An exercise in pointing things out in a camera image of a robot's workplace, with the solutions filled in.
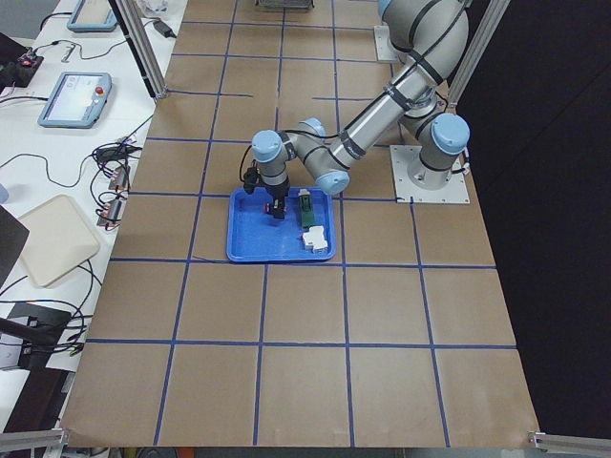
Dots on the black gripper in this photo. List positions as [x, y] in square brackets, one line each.
[278, 192]

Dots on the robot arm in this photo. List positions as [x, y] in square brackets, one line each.
[432, 35]

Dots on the green terminal block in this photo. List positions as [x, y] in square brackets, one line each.
[306, 208]

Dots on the blue plastic tray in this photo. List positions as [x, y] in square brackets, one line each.
[253, 236]

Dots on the white circuit breaker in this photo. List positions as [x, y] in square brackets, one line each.
[314, 239]

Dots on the black power adapter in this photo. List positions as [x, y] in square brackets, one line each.
[163, 29]

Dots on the near teach pendant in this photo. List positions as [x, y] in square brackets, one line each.
[77, 100]

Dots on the teach pendant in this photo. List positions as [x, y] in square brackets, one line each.
[77, 100]
[92, 16]

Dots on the far teach pendant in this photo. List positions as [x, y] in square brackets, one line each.
[92, 16]

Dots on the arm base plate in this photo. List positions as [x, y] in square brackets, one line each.
[415, 183]
[385, 52]

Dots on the aluminium frame post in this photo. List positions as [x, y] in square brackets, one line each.
[127, 16]

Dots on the metal wire mesh shelf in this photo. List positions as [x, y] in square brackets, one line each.
[285, 4]

